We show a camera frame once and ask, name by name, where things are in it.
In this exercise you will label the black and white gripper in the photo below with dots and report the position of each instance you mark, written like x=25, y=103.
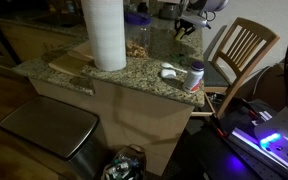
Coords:
x=193, y=19

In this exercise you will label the yellow green sponge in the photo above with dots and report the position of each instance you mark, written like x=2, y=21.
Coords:
x=180, y=34

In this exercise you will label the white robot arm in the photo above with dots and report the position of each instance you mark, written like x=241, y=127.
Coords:
x=200, y=7

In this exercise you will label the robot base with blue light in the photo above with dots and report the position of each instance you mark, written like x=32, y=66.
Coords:
x=255, y=126

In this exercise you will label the clear jar with purple lid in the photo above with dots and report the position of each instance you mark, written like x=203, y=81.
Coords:
x=137, y=34

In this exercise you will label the dark container on counter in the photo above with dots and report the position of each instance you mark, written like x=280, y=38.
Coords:
x=169, y=11

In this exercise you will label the white plastic spoon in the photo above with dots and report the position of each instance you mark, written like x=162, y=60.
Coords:
x=167, y=65

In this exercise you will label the white pill bottle purple cap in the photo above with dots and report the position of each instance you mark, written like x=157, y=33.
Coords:
x=193, y=77

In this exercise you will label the small white case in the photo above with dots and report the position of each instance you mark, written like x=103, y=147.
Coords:
x=168, y=74

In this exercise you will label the wooden chair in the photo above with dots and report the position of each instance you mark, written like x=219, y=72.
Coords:
x=241, y=49

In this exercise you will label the white paper towel roll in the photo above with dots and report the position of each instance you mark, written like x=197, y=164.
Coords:
x=105, y=26

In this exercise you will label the brown cardboard box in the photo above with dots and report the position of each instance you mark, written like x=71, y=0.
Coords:
x=271, y=88

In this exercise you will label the wooden cutting board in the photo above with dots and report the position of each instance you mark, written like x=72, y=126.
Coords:
x=74, y=60

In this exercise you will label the bag of recyclables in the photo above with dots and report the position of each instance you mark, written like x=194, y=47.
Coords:
x=129, y=163

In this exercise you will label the stainless steel trash can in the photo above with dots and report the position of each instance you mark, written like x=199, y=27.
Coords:
x=68, y=140

